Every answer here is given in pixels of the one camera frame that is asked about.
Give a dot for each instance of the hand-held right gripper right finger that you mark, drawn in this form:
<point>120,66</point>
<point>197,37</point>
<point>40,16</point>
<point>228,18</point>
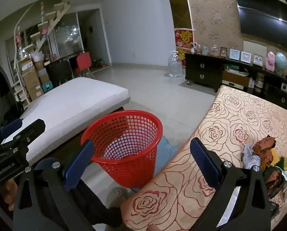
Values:
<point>203,163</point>

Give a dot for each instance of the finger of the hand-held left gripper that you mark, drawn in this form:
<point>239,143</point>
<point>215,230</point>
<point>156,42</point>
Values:
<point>35,127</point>
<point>11,127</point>

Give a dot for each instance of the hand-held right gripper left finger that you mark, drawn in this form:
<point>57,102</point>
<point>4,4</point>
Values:
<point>78,166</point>

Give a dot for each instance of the red mesh basket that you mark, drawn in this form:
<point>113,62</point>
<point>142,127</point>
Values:
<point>124,173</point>

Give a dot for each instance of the yellow foam net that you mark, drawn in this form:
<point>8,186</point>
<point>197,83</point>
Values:
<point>277,157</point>

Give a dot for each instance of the person's left hand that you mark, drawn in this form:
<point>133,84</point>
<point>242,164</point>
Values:
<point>9,192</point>

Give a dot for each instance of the black office chair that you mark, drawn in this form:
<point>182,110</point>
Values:
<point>1,89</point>

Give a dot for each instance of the blue cloth on floor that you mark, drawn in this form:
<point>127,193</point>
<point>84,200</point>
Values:
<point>166,150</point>

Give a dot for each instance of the white cushioned daybed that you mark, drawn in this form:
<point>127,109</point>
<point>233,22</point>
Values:
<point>68,105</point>

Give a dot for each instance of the stack of cardboard boxes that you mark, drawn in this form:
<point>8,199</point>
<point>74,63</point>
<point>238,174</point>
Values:
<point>33,81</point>

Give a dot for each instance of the clear plastic wrapper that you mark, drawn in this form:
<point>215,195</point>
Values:
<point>249,155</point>

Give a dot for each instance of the grey fuzzy mat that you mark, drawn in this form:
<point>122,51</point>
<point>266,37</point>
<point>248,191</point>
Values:
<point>117,195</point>

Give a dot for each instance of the rose patterned tablecloth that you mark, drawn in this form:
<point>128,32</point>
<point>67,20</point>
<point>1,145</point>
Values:
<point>230,115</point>

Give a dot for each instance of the dark chair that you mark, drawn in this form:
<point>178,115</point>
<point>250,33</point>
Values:
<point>59,72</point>

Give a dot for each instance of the white plastic bag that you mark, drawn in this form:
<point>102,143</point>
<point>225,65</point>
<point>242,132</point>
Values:
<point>38,56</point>

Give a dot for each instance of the red chair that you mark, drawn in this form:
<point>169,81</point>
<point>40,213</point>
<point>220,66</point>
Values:
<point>83,61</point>

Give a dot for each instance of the pink doll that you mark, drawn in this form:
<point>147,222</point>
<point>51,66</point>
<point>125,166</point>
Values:
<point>18,40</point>

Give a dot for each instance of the wooden drawer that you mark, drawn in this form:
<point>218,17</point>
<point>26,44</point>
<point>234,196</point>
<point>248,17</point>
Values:
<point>232,79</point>

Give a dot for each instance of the colourful toy box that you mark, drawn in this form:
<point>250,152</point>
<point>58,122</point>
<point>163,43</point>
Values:
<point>98,63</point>

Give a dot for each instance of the black television cabinet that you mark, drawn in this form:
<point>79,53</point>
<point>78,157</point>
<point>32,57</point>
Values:
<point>198,72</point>

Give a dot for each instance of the small white bottle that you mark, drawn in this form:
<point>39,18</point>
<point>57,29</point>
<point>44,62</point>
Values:
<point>250,82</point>

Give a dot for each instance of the white tin can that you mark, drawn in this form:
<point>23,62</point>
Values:
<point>259,81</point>

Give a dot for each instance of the green flat box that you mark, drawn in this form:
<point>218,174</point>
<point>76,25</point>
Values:
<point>235,68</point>

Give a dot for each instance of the large clear water bottle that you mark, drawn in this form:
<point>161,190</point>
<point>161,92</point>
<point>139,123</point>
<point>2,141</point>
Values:
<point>175,65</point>

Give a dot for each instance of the glass dome ornament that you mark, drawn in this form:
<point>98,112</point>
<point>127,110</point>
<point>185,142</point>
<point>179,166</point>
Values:
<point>215,50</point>

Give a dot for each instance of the white wooden staircase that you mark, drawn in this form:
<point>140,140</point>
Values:
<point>54,14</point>

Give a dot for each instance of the white robot toy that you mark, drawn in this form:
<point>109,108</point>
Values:
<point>194,48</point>

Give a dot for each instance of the pink plush toy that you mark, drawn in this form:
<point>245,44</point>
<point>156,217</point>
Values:
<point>270,62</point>

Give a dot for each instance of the red festive poster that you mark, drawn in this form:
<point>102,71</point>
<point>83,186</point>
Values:
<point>183,37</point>

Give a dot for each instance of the blue desk globe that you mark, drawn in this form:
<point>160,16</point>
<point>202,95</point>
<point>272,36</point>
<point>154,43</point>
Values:
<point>281,61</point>

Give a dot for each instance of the black flat television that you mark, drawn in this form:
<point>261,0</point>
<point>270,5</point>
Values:
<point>261,21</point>

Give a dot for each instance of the dark photo frame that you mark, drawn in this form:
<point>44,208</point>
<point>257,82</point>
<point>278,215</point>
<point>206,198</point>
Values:
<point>223,52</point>

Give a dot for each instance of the blue picture frame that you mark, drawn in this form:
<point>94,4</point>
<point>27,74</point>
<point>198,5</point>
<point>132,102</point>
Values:
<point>234,54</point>
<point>246,56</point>
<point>258,59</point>

